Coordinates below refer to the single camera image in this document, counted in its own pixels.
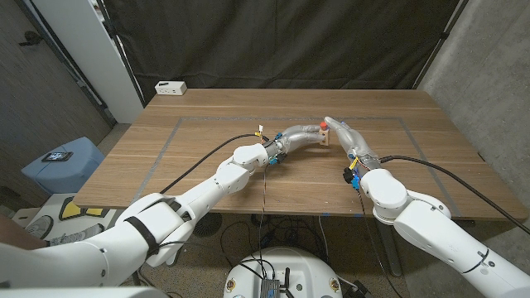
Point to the grey sneaker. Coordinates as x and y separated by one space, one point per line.
39 227

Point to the black backdrop curtain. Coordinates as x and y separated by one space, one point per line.
269 41

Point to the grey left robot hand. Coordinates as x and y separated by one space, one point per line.
298 136

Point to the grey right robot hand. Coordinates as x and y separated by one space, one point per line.
354 142

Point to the black round floor fan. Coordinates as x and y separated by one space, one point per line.
209 225

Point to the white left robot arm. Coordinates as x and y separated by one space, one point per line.
207 192

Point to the grey table leg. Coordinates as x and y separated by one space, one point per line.
391 256

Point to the white base with yellow mark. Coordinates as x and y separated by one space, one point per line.
78 210

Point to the black backdrop stand pole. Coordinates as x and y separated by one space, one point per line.
439 41
120 54

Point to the black phone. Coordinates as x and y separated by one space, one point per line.
57 156

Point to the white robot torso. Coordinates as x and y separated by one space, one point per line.
298 269

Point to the small wooden block with holes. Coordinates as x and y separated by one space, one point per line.
324 137

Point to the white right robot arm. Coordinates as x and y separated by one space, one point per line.
422 227

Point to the red screw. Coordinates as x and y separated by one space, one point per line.
323 125

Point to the small grey finned box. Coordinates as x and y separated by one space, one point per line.
269 289

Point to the white power strip box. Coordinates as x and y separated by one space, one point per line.
170 87

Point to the blue stool with phone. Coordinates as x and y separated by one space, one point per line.
62 174

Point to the white wall panel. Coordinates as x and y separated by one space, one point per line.
91 54

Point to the person's bare leg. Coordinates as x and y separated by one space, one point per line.
16 236

